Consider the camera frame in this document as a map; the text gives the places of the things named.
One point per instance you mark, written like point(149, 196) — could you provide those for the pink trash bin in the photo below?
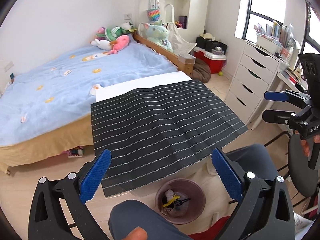
point(189, 188)

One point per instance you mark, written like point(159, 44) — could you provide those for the white sock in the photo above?
point(169, 194)

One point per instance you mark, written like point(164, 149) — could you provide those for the black sock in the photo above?
point(171, 211)

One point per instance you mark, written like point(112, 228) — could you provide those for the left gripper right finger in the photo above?
point(263, 210)

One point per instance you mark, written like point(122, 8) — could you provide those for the person's right hand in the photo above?
point(306, 146)

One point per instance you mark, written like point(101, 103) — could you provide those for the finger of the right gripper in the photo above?
point(278, 117)
point(276, 96)

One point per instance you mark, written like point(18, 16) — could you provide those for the bed with blue blanket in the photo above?
point(46, 111)

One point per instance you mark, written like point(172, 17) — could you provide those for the black hair clip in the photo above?
point(177, 203)

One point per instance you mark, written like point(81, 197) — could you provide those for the white drawer cabinet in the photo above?
point(255, 74)

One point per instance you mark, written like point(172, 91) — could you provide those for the white folding chair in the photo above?
point(179, 45)

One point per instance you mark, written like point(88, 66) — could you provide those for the green striped plush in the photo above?
point(111, 34)

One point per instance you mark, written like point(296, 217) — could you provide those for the black striped table mat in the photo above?
point(162, 129)

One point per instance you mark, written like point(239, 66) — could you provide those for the brown bean bag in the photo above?
point(201, 71)

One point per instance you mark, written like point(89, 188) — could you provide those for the rainbow hanging bag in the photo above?
point(153, 11)

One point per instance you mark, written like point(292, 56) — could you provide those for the white wall shelf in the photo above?
point(175, 2)

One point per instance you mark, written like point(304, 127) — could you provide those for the pink whale plush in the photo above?
point(119, 44)

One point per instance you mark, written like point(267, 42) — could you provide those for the wooden bed footboard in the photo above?
point(184, 65)

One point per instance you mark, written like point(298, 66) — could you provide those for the black office chair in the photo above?
point(304, 178)

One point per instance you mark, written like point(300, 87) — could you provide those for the black storage bag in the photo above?
point(211, 46)

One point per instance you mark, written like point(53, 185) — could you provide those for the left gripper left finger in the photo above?
point(60, 205)

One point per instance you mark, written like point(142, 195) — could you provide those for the red white cooler box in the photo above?
point(215, 62)

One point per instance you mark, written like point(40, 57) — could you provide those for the white desk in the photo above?
point(281, 81)

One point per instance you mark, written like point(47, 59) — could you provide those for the person's left hand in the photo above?
point(137, 234)

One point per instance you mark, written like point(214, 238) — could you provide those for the teal unicorn plush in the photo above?
point(159, 35)

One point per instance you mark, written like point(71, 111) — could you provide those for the books on cabinet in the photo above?
point(279, 40)

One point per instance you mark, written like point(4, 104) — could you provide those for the white seal plush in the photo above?
point(102, 44)

